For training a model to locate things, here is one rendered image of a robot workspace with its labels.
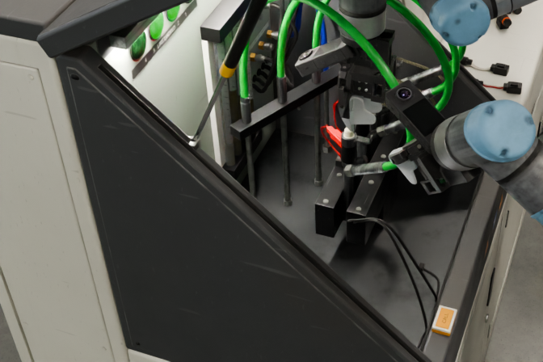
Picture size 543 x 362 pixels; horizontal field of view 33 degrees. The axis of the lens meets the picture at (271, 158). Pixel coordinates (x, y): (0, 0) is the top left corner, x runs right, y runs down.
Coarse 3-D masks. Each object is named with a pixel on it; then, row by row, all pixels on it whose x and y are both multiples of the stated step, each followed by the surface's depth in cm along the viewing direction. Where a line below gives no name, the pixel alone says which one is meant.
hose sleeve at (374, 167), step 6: (372, 162) 150; (378, 162) 148; (354, 168) 153; (360, 168) 151; (366, 168) 150; (372, 168) 149; (378, 168) 148; (354, 174) 153; (360, 174) 152; (366, 174) 151
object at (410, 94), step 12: (408, 84) 131; (396, 96) 130; (408, 96) 130; (420, 96) 130; (396, 108) 130; (408, 108) 129; (420, 108) 129; (432, 108) 129; (408, 120) 128; (420, 120) 128; (432, 120) 128; (420, 132) 127; (432, 132) 127
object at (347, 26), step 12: (300, 0) 141; (312, 0) 139; (324, 12) 138; (336, 12) 137; (348, 24) 136; (360, 36) 136; (372, 48) 135; (240, 60) 161; (372, 60) 136; (240, 72) 163; (384, 72) 135; (240, 84) 165; (396, 84) 135; (240, 96) 167; (408, 132) 138; (384, 168) 147
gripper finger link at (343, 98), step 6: (342, 78) 152; (342, 84) 152; (342, 90) 152; (342, 96) 152; (348, 96) 153; (342, 102) 153; (348, 102) 154; (342, 108) 154; (348, 108) 155; (342, 114) 156; (348, 114) 156
